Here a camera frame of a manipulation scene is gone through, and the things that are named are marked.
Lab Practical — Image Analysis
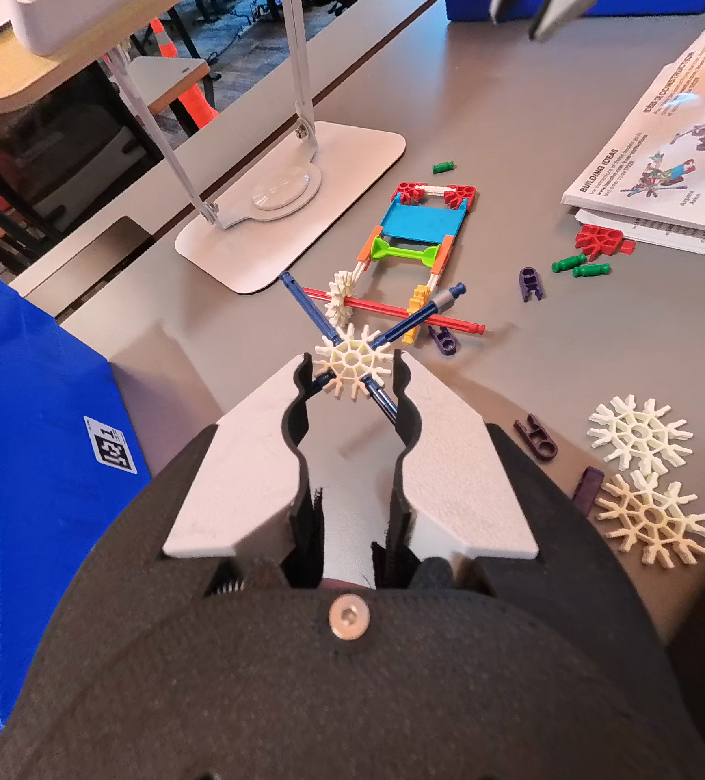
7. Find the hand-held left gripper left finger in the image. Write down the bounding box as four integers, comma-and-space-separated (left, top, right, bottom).
161, 355, 324, 589

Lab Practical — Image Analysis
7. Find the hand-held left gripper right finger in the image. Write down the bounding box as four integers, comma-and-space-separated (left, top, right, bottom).
372, 349, 540, 589

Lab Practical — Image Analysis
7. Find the small white snowflake connector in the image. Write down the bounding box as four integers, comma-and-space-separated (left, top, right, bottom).
312, 323, 394, 401

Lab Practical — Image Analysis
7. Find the illustrated instruction booklet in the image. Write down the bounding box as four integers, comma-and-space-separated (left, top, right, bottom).
561, 5, 705, 237

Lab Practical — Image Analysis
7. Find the large white snowflake connector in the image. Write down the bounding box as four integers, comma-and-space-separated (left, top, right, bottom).
594, 469, 705, 570
586, 394, 694, 477

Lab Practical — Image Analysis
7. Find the blue plastic bin with tag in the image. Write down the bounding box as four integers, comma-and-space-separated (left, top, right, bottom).
0, 261, 152, 780

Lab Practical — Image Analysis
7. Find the red fan connector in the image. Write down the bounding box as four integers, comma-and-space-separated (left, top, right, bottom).
574, 223, 625, 256

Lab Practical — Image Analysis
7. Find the white printed paper booklet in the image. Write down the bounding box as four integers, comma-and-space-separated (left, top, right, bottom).
574, 207, 705, 265

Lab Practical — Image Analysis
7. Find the orange traffic cone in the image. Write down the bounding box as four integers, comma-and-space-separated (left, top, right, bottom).
148, 18, 221, 130

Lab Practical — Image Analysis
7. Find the grey side table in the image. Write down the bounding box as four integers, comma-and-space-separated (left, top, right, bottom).
124, 55, 213, 117

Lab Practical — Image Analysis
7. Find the dark cabinet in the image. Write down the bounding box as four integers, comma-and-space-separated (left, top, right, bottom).
0, 61, 164, 245

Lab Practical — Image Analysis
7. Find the colourful toy car frame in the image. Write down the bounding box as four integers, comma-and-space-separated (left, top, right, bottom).
301, 181, 487, 345

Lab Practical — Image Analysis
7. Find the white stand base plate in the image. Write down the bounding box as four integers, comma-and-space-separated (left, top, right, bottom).
14, 0, 407, 295

